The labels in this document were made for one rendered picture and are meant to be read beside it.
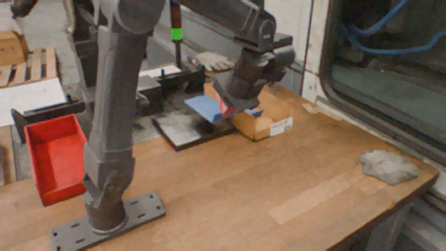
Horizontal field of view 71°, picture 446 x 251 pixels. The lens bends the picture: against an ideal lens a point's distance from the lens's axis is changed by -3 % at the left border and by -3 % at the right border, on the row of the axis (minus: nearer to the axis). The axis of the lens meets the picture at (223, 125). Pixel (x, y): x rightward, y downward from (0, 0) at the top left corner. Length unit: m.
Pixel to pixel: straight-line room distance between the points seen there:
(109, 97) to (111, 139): 0.07
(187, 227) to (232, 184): 0.14
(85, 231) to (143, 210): 0.11
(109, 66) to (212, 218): 0.33
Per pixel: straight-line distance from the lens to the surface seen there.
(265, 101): 0.93
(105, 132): 0.51
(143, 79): 0.99
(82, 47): 0.85
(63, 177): 0.78
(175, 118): 0.89
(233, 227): 0.61
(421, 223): 1.02
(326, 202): 0.68
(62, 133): 0.93
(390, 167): 0.80
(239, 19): 0.57
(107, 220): 0.60
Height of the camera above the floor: 1.36
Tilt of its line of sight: 31 degrees down
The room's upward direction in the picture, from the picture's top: straight up
